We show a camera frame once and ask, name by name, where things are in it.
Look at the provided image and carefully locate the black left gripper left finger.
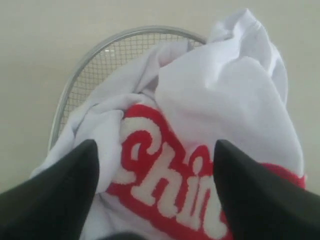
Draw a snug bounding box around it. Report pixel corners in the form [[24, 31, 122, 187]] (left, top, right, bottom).
[[0, 140, 100, 240]]

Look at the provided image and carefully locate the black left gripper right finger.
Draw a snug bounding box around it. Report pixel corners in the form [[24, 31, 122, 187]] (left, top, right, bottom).
[[213, 140, 320, 240]]

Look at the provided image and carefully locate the white t-shirt with red logo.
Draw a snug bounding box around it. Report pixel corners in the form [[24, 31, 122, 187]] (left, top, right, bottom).
[[33, 9, 306, 240]]

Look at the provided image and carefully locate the round wire mesh basket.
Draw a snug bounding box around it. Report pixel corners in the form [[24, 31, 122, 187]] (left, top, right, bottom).
[[47, 25, 206, 150]]

